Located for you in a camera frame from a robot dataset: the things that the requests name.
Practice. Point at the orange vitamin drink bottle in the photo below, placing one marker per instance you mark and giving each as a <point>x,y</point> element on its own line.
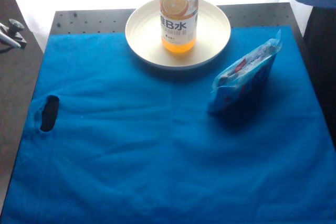
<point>178,24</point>

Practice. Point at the small blue plastic object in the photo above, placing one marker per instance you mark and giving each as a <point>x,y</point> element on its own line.
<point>244,82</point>

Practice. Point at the white round plate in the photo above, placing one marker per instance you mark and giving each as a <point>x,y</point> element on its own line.
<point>141,40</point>

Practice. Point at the blue cloth bag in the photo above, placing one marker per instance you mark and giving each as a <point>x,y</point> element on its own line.
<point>131,155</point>

